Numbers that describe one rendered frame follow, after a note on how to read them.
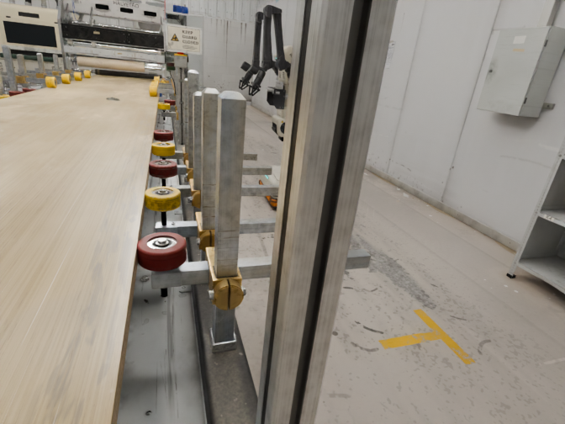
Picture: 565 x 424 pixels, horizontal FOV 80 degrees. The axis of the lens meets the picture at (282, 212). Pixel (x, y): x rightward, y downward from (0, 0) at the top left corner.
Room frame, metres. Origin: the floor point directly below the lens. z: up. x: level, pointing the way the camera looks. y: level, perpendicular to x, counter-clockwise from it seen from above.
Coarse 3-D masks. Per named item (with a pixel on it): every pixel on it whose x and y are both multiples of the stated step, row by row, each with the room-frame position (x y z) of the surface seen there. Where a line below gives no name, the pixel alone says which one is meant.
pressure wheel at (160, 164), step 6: (150, 162) 0.96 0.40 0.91; (156, 162) 0.98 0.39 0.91; (162, 162) 0.97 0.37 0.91; (168, 162) 0.99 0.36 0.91; (174, 162) 0.99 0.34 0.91; (150, 168) 0.94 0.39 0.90; (156, 168) 0.94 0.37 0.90; (162, 168) 0.94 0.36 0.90; (168, 168) 0.95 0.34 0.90; (174, 168) 0.96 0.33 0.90; (150, 174) 0.95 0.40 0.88; (156, 174) 0.94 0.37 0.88; (162, 174) 0.94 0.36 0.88; (168, 174) 0.95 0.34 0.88; (174, 174) 0.96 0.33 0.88; (162, 180) 0.97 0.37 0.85; (162, 186) 0.97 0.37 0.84
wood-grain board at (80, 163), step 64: (0, 128) 1.22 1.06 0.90; (64, 128) 1.33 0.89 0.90; (128, 128) 1.46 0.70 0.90; (0, 192) 0.65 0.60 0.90; (64, 192) 0.69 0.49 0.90; (128, 192) 0.73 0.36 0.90; (0, 256) 0.42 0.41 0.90; (64, 256) 0.44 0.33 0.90; (128, 256) 0.46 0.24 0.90; (0, 320) 0.30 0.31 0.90; (64, 320) 0.31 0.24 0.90; (128, 320) 0.33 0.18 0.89; (0, 384) 0.22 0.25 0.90; (64, 384) 0.23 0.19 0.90
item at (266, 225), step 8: (160, 224) 0.74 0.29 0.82; (168, 224) 0.75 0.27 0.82; (176, 224) 0.75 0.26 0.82; (184, 224) 0.75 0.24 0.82; (192, 224) 0.76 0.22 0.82; (240, 224) 0.79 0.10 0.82; (248, 224) 0.80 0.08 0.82; (256, 224) 0.81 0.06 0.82; (264, 224) 0.81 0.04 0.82; (272, 224) 0.82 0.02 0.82; (176, 232) 0.73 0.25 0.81; (184, 232) 0.74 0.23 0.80; (192, 232) 0.75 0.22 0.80; (240, 232) 0.79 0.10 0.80; (248, 232) 0.80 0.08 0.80; (256, 232) 0.81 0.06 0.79; (264, 232) 0.81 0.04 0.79
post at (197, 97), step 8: (200, 96) 0.96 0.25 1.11; (200, 104) 0.96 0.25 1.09; (200, 112) 0.96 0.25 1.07; (200, 120) 0.96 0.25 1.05; (200, 128) 0.96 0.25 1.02; (200, 136) 0.96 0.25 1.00; (200, 144) 0.96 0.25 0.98; (200, 152) 0.96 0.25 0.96; (200, 160) 0.96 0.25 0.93; (200, 168) 0.96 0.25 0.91; (200, 176) 0.96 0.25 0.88; (200, 184) 0.96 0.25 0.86; (200, 208) 0.96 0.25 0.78
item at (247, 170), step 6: (180, 168) 1.22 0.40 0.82; (246, 168) 1.30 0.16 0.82; (252, 168) 1.31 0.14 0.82; (258, 168) 1.32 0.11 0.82; (264, 168) 1.33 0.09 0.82; (270, 168) 1.34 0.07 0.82; (180, 174) 1.22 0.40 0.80; (246, 174) 1.30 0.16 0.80; (252, 174) 1.31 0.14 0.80; (258, 174) 1.32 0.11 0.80; (264, 174) 1.33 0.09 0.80; (270, 174) 1.34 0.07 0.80
